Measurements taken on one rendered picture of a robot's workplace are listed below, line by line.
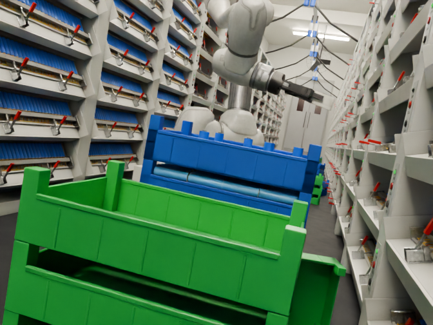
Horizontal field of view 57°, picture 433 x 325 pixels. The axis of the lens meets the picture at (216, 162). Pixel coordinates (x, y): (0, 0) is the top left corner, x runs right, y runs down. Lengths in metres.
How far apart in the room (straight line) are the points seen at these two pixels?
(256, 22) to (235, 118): 0.52
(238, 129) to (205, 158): 0.99
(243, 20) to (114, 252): 0.97
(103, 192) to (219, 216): 0.18
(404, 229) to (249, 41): 0.71
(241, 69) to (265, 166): 0.71
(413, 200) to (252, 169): 0.44
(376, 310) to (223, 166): 0.53
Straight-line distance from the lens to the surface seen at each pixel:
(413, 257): 0.82
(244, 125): 1.68
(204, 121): 1.61
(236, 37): 1.30
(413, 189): 0.99
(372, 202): 1.50
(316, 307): 1.15
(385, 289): 1.03
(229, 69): 1.36
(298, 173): 0.67
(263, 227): 0.58
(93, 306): 0.46
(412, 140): 0.98
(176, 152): 0.70
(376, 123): 1.68
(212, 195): 0.69
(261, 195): 0.68
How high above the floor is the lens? 0.48
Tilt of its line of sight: 5 degrees down
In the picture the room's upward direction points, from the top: 11 degrees clockwise
